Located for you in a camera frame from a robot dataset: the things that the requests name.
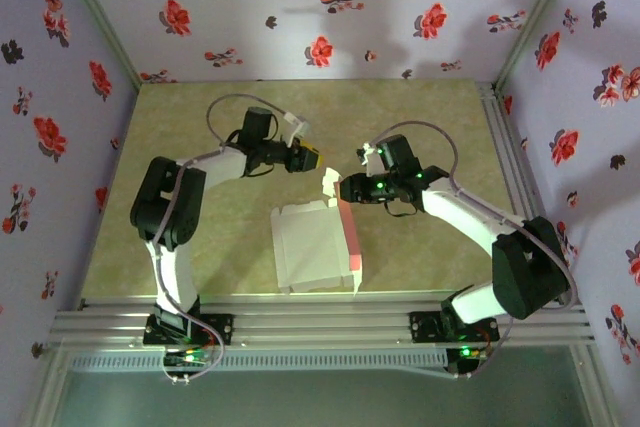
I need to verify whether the white and pink paper box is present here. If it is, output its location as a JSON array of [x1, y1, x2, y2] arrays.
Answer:
[[269, 166, 365, 297]]

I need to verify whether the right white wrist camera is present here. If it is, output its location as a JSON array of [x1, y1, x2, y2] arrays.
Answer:
[[355, 141, 386, 178]]

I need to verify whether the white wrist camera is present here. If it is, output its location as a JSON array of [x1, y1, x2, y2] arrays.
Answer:
[[355, 141, 386, 178], [282, 111, 311, 148]]

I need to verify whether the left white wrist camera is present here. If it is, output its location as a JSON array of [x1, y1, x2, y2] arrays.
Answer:
[[282, 111, 311, 148]]

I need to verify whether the left arm grey cable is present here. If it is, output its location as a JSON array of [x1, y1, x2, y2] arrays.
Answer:
[[149, 94, 301, 386]]

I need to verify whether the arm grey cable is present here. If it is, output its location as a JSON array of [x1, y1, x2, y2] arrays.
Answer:
[[149, 94, 301, 386], [367, 120, 580, 381]]

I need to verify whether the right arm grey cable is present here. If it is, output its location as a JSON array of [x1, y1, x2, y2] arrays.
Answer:
[[367, 120, 580, 381]]

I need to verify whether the long aluminium base rail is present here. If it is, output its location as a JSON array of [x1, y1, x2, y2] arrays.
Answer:
[[47, 296, 596, 348]]

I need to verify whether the aluminium side rail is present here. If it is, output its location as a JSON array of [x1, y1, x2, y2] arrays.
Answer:
[[474, 81, 586, 306]]

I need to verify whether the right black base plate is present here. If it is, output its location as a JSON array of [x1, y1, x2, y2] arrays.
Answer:
[[408, 310, 501, 344]]

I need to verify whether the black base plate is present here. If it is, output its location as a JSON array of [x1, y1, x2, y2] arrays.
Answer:
[[143, 313, 236, 347], [408, 310, 501, 344]]

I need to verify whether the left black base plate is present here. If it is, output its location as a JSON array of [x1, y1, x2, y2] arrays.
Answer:
[[143, 313, 236, 347]]

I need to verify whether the grey slotted cable duct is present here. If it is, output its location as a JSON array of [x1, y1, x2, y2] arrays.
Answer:
[[67, 350, 449, 373]]

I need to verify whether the aluminium corner post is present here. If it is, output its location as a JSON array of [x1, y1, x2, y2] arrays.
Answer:
[[492, 0, 584, 91], [49, 0, 144, 93]]

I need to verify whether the aluminium frame leg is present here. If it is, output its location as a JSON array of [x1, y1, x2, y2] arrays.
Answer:
[[17, 346, 69, 427], [569, 344, 624, 427]]

